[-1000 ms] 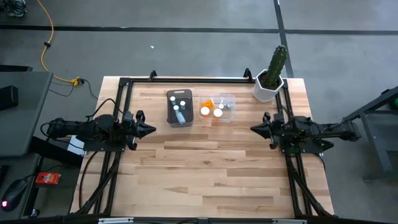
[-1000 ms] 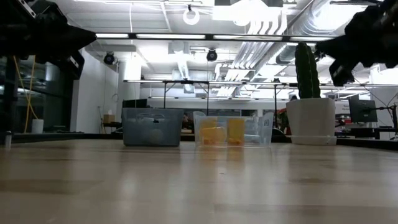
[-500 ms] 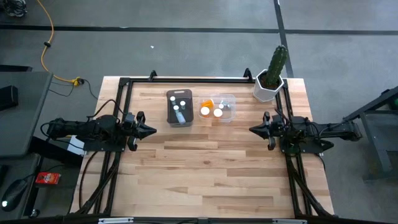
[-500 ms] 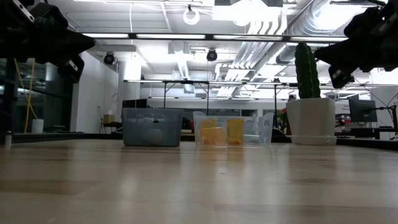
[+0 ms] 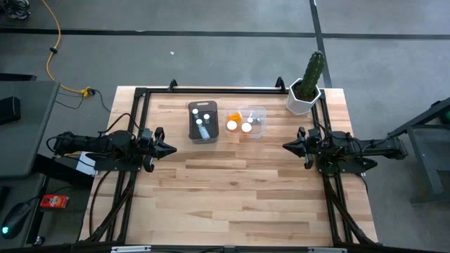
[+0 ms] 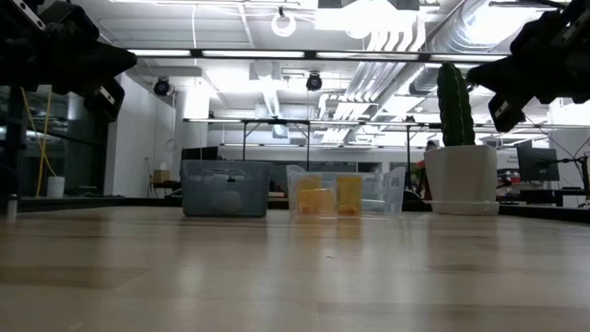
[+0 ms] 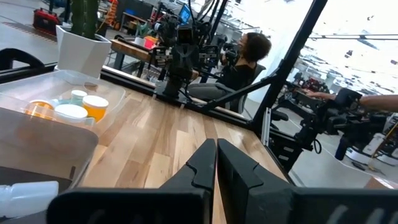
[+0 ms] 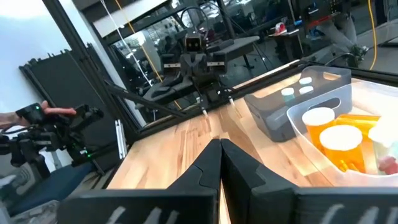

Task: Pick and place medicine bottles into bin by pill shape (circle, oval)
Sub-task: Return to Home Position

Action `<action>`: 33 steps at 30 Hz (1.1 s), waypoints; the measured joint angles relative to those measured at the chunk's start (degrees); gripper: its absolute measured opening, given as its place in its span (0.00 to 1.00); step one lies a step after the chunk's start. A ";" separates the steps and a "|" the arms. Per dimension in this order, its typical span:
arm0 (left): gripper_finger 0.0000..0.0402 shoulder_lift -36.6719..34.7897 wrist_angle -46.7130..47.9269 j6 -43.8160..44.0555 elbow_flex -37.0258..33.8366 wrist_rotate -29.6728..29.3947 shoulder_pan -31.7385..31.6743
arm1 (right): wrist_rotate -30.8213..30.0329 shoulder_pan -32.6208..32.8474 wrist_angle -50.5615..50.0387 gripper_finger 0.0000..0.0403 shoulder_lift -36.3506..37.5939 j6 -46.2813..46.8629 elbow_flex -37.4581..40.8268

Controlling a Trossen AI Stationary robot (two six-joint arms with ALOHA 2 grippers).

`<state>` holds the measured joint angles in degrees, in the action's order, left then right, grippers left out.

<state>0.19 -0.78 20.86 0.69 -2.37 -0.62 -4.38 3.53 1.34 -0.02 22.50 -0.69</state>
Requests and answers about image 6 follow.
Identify white plant pot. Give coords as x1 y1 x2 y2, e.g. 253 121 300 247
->
422 144 501 217

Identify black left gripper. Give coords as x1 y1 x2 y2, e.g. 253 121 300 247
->
0 0 137 124

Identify white cup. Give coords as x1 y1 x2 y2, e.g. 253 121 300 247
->
45 175 66 199

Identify background black metal frame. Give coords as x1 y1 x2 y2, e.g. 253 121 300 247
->
183 117 590 167

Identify silver ventilation duct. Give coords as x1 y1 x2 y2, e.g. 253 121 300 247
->
407 0 492 97

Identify long ceiling light bar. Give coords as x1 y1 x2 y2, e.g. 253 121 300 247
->
126 47 512 65

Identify white ceiling ring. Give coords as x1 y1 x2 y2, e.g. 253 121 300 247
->
270 11 298 39

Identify clear plastic bin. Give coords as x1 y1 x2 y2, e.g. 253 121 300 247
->
285 164 407 219

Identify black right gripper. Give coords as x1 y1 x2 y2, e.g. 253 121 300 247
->
465 0 590 134

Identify yellow hanging cable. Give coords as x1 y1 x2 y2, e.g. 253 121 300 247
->
20 87 58 179
36 89 53 198

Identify grey plastic bin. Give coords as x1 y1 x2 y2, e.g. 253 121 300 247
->
180 159 274 219

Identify green cactus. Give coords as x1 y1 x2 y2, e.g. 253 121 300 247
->
435 61 477 148

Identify black computer monitor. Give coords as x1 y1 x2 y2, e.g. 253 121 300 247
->
515 145 561 184

